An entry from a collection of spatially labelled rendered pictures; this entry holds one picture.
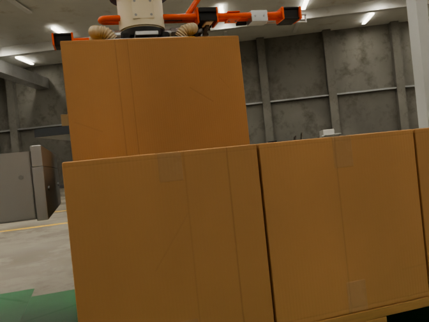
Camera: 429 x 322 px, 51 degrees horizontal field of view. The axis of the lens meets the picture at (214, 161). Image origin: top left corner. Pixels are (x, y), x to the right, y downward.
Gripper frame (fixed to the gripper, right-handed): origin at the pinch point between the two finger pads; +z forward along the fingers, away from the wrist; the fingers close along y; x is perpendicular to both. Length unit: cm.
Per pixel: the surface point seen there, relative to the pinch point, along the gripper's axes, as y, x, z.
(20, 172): 54, 69, 34
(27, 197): 61, 68, 34
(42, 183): 57, 64, 34
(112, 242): 70, 48, 79
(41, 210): 65, 65, 34
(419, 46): -26, -241, -160
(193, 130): 45, 15, 20
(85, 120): 39, 50, 20
